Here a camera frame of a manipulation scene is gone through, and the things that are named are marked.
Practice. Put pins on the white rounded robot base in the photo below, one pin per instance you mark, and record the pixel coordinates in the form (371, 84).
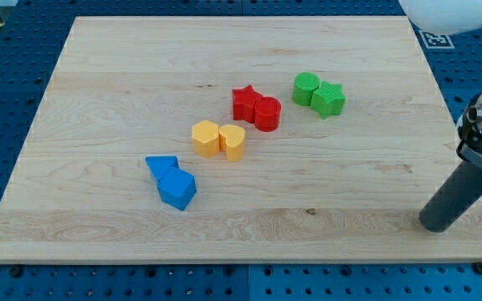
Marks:
(444, 16)

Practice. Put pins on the light wooden board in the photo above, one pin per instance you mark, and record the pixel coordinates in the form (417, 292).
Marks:
(346, 189)

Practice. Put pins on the yellow heart block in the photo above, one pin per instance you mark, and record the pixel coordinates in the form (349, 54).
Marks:
(232, 140)

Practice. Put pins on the yellow hexagon block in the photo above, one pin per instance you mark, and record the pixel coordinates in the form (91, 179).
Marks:
(205, 138)

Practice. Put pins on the red cylinder block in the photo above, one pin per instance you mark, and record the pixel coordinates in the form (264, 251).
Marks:
(267, 111)

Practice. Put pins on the red star block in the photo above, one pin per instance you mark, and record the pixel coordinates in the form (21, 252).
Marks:
(244, 101)

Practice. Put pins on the blue cube block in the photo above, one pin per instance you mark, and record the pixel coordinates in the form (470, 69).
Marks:
(177, 188)

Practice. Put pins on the blue triangle block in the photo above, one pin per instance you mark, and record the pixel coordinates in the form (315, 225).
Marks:
(159, 165)

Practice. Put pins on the green cylinder block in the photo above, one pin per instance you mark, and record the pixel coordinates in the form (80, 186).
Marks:
(305, 85)

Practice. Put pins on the green star block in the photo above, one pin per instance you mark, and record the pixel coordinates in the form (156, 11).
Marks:
(328, 100)

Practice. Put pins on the white fiducial marker tag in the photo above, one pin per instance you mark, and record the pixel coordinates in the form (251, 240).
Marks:
(436, 41)

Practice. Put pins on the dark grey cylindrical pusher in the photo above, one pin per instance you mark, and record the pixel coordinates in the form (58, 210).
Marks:
(457, 194)

